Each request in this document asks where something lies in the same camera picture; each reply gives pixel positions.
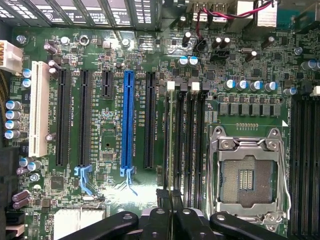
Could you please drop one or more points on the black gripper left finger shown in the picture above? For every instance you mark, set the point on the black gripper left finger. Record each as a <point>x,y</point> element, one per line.
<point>117,222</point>

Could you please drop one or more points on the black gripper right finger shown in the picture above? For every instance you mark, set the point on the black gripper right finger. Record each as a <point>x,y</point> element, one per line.
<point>190,225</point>

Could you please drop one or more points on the RAM slot with white latch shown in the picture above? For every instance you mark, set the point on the RAM slot with white latch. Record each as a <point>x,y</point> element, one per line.
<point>192,140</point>
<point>316,162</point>

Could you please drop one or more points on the RAM slot with black latch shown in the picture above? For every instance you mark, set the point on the RAM slot with black latch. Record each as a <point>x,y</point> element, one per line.
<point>180,140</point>
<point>302,162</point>
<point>201,140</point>

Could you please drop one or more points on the RAM module in slot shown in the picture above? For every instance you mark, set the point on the RAM module in slot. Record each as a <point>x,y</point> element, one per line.
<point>166,140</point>

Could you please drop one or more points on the white board power connector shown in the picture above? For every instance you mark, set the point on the white board power connector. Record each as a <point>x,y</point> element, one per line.
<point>80,221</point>

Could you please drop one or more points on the silver CPU socket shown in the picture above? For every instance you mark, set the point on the silver CPU socket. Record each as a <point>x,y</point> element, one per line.
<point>246,177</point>

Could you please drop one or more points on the silver socket locking lever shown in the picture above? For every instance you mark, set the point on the silver socket locking lever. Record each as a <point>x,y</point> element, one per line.
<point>211,150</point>
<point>285,175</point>

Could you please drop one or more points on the blue expansion slot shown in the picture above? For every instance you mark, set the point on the blue expansion slot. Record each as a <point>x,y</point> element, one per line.
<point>128,120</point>

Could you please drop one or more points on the long black expansion slot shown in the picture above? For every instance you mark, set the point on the long black expansion slot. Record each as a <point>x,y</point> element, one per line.
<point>84,117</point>
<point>63,117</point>
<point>150,120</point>

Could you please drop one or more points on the white PCI expansion slot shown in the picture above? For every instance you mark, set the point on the white PCI expansion slot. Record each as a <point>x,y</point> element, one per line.
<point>38,110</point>

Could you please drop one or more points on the short black expansion slot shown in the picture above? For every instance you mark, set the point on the short black expansion slot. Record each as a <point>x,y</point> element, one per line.
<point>107,85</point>

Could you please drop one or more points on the green PC motherboard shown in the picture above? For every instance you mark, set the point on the green PC motherboard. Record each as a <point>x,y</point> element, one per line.
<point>105,55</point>

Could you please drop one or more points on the silver finned heatsink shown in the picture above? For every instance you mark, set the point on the silver finned heatsink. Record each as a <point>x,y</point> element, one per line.
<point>267,15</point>

